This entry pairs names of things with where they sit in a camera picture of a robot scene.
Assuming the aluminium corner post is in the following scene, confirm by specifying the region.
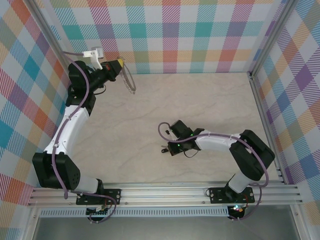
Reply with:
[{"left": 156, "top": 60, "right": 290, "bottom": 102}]
[
  {"left": 249, "top": 0, "right": 301, "bottom": 78},
  {"left": 29, "top": 0, "right": 79, "bottom": 85}
]

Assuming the thin aluminium floor rail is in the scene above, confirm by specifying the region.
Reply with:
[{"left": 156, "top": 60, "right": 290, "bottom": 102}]
[{"left": 249, "top": 72, "right": 287, "bottom": 186}]

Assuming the small circuit board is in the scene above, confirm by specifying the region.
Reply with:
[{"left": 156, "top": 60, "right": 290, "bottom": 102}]
[
  {"left": 86, "top": 206, "right": 111, "bottom": 217},
  {"left": 229, "top": 204, "right": 247, "bottom": 216}
]

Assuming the wide aluminium base rail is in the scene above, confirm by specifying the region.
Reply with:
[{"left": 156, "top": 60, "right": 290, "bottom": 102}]
[{"left": 26, "top": 181, "right": 304, "bottom": 208}]

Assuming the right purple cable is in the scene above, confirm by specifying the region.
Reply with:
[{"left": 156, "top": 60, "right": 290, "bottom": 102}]
[{"left": 157, "top": 121, "right": 270, "bottom": 222}]

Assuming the grey band with key rings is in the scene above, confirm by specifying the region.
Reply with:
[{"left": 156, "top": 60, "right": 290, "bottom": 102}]
[{"left": 120, "top": 62, "right": 138, "bottom": 96}]

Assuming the left white camera bracket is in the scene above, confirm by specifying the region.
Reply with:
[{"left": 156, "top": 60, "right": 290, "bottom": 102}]
[{"left": 82, "top": 49, "right": 104, "bottom": 71}]

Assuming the grey metal panel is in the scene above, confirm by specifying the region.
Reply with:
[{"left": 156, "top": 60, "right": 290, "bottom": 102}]
[{"left": 32, "top": 216, "right": 301, "bottom": 240}]

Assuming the white slotted cable duct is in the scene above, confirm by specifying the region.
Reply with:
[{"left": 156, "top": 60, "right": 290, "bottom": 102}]
[{"left": 39, "top": 206, "right": 230, "bottom": 218}]

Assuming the purple cable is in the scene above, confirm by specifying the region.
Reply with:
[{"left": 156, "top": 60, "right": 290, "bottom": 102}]
[
  {"left": 157, "top": 121, "right": 270, "bottom": 222},
  {"left": 51, "top": 50, "right": 117, "bottom": 224}
]

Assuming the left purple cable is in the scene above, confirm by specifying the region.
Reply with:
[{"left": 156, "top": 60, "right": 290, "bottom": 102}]
[{"left": 51, "top": 50, "right": 117, "bottom": 224}]

